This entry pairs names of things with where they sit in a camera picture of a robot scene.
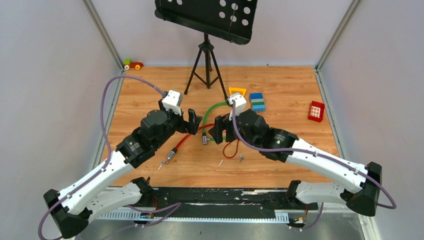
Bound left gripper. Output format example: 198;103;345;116
154;99;203;150

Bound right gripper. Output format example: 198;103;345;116
209;107;260;150

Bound green cable lock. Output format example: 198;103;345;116
202;102;228;145

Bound red padlock with thin cable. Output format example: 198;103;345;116
222;140;240;159

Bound keys of red lock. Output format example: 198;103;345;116
157;160;169;170

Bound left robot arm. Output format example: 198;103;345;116
43;109;203;239

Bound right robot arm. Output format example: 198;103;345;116
208;109;382;217

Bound yellow triangular plastic piece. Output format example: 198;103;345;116
228;87;247;97

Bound blue green stacked blocks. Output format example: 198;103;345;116
249;92;266;112

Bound toy car red green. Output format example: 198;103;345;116
123;58;144;71

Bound red window block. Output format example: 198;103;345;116
307;101;326;123

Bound black music stand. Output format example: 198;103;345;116
154;0;258;99

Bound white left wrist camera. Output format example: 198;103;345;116
161;90;183;116

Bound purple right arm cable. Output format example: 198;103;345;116
230;100;398;232

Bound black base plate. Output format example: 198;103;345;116
133;187;319;219

